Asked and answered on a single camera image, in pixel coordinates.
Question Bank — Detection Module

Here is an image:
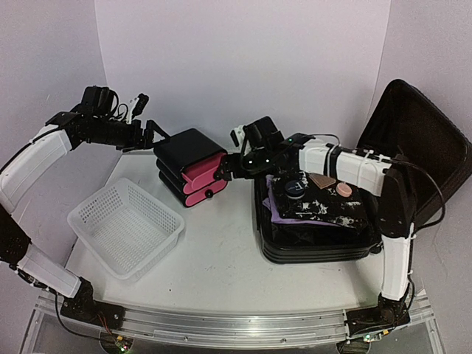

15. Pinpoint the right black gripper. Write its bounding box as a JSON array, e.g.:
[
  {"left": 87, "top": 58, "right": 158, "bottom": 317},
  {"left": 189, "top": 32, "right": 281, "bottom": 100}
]
[{"left": 217, "top": 147, "right": 273, "bottom": 181}]

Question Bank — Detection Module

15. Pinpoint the black pink three-drawer organizer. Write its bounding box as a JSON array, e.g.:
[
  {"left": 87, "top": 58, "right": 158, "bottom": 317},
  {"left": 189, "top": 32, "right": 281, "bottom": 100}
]
[{"left": 153, "top": 128, "right": 227, "bottom": 207}]

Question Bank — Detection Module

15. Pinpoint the brown square compact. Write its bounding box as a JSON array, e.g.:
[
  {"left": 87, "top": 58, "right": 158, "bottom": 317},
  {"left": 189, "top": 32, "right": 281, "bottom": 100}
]
[{"left": 309, "top": 173, "right": 336, "bottom": 190}]

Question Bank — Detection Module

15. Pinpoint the black ribbed hard-shell suitcase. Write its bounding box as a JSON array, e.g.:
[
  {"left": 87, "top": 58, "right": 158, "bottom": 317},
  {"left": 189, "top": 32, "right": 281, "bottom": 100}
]
[{"left": 254, "top": 79, "right": 471, "bottom": 264}]

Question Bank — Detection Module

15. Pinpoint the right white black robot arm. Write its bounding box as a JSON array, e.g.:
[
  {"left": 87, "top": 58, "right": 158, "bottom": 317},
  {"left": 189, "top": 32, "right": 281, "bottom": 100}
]
[{"left": 214, "top": 117, "right": 416, "bottom": 339}]

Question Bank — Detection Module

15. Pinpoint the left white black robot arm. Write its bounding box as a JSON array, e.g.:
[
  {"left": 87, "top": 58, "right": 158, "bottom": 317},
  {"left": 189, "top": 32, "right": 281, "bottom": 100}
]
[{"left": 1, "top": 86, "right": 169, "bottom": 323}]

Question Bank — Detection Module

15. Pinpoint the purple folded cloth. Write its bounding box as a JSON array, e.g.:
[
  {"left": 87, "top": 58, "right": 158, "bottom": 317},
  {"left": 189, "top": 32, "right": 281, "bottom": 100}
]
[{"left": 263, "top": 175, "right": 335, "bottom": 226}]

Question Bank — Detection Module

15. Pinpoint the round black cosmetic jar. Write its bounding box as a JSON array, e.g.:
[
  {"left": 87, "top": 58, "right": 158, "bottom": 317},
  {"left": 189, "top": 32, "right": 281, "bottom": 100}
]
[{"left": 284, "top": 180, "right": 305, "bottom": 200}]

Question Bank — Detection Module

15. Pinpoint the black white patterned folded garment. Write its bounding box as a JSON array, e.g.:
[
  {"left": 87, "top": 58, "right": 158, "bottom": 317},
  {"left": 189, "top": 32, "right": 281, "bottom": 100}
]
[{"left": 271, "top": 171, "right": 368, "bottom": 232}]

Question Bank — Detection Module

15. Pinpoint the white perforated plastic basket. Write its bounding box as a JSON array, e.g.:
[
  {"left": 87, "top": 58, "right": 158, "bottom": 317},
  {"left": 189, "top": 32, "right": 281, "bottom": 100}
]
[{"left": 67, "top": 178, "right": 185, "bottom": 282}]

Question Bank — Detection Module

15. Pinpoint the pink round compact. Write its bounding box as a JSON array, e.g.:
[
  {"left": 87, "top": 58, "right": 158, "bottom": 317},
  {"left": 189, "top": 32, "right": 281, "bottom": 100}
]
[{"left": 336, "top": 182, "right": 353, "bottom": 198}]

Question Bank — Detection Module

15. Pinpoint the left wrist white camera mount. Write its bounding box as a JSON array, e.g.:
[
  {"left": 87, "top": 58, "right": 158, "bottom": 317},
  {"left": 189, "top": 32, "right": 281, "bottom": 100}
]
[{"left": 125, "top": 93, "right": 149, "bottom": 125}]

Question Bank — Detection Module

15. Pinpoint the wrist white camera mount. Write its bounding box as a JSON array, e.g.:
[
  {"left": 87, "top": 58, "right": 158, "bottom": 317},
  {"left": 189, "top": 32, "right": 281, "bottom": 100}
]
[
  {"left": 230, "top": 125, "right": 246, "bottom": 148},
  {"left": 125, "top": 93, "right": 149, "bottom": 125}
]

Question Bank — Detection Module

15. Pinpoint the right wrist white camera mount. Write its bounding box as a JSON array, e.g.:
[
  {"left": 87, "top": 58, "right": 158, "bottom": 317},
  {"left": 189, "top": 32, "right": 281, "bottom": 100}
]
[{"left": 230, "top": 125, "right": 246, "bottom": 148}]

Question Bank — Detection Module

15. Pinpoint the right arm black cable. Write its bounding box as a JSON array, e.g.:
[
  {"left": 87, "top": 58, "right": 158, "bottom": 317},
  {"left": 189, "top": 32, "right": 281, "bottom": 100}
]
[{"left": 294, "top": 133, "right": 447, "bottom": 229}]

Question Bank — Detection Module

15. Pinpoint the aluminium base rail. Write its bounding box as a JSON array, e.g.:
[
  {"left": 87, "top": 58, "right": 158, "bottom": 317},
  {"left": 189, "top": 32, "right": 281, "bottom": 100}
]
[{"left": 19, "top": 290, "right": 445, "bottom": 353}]

